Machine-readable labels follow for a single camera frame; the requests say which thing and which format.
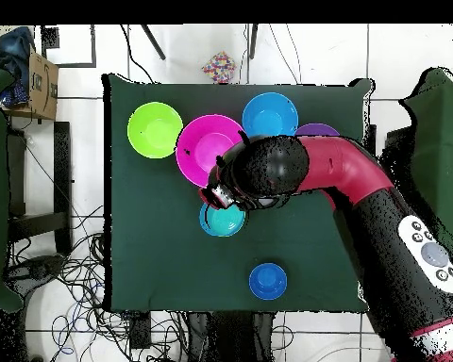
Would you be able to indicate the blue cloth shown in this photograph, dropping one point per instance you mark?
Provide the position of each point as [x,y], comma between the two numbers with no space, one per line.
[15,45]

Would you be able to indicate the cardboard box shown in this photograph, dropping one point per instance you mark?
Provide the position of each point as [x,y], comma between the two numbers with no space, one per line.
[41,83]

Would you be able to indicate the small dark blue bowl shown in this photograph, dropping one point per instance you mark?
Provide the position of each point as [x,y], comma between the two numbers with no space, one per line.
[268,281]

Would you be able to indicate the black bench frame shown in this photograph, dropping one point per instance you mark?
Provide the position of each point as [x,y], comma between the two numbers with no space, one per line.
[63,181]

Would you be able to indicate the large green bowl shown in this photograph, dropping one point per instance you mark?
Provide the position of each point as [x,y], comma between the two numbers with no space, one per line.
[155,130]

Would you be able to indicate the small light blue bowl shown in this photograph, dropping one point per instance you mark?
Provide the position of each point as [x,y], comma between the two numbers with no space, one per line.
[225,221]

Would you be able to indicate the large pink bowl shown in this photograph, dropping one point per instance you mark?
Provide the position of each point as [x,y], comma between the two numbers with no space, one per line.
[200,147]

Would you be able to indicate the large blue bowl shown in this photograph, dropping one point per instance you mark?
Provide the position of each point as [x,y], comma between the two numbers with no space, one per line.
[269,113]

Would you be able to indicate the multicoloured bundle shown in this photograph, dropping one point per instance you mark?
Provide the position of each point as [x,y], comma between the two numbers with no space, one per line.
[219,66]

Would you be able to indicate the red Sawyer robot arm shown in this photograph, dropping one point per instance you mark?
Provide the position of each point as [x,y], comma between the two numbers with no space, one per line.
[347,181]

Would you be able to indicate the purple bowl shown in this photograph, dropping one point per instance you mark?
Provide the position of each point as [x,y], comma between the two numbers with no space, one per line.
[317,130]

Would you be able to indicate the dark green table cloth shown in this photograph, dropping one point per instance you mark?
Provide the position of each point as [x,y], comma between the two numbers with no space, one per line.
[151,226]

